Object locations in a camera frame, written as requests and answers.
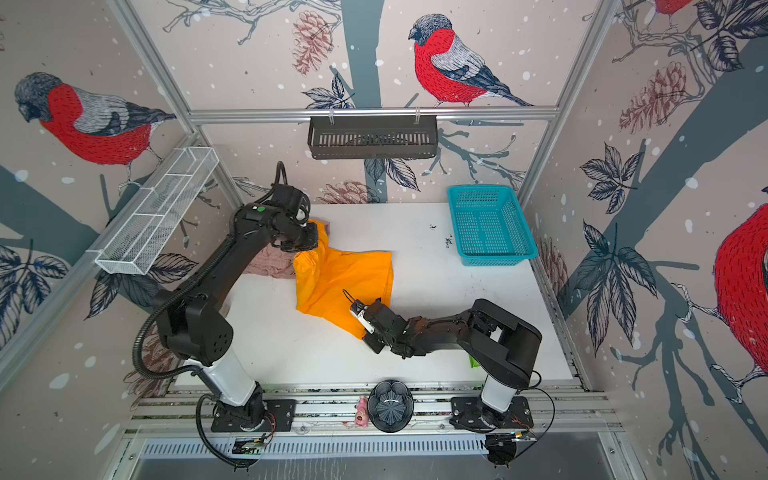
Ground pink shorts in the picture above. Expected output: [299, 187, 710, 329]
[243, 245, 301, 280]

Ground orange shorts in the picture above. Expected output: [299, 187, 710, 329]
[293, 220, 394, 339]

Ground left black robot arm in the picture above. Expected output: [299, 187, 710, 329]
[132, 162, 319, 470]

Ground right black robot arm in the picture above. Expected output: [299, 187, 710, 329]
[350, 299, 542, 433]

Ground black round flower-shaped bowl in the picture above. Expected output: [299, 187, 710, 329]
[367, 380, 414, 433]

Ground small pink toy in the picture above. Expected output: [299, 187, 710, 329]
[354, 396, 369, 428]

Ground black hanging shelf basket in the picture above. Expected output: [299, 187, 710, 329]
[307, 115, 439, 160]

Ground teal plastic basket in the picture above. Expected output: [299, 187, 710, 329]
[447, 185, 538, 267]

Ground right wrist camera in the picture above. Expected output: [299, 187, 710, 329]
[350, 300, 375, 334]

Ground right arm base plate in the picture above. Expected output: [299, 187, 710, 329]
[449, 396, 533, 433]

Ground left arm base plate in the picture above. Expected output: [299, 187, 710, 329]
[211, 400, 296, 433]

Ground white wire mesh basket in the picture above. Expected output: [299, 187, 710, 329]
[95, 146, 219, 275]

